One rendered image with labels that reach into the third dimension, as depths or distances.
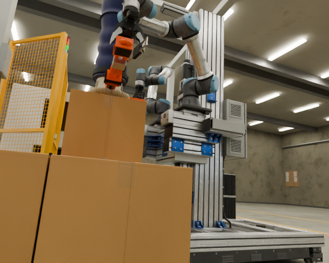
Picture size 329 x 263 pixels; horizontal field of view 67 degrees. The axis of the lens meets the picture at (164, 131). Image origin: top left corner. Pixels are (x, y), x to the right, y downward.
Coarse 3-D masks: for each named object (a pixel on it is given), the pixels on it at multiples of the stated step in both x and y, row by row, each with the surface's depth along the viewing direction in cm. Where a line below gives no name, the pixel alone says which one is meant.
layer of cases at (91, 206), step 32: (0, 160) 58; (32, 160) 61; (64, 160) 63; (96, 160) 66; (0, 192) 57; (32, 192) 60; (64, 192) 62; (96, 192) 64; (128, 192) 67; (160, 192) 70; (0, 224) 56; (32, 224) 58; (64, 224) 61; (96, 224) 63; (128, 224) 66; (160, 224) 69; (0, 256) 55; (32, 256) 58; (64, 256) 59; (96, 256) 62; (128, 256) 64; (160, 256) 67
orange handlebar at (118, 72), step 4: (120, 40) 105; (124, 40) 104; (128, 40) 105; (128, 44) 106; (132, 44) 107; (116, 56) 116; (124, 60) 119; (112, 68) 128; (112, 72) 131; (116, 72) 130; (120, 72) 131; (116, 76) 138; (112, 88) 155; (140, 100) 176; (144, 100) 176
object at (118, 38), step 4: (116, 36) 105; (120, 36) 106; (116, 40) 105; (132, 40) 107; (116, 44) 105; (120, 44) 105; (124, 44) 106; (116, 48) 106; (120, 48) 106; (124, 48) 106; (128, 48) 106; (132, 48) 107; (116, 52) 110; (120, 52) 109; (124, 52) 109; (128, 52) 109; (120, 56) 113; (124, 56) 113; (128, 56) 112
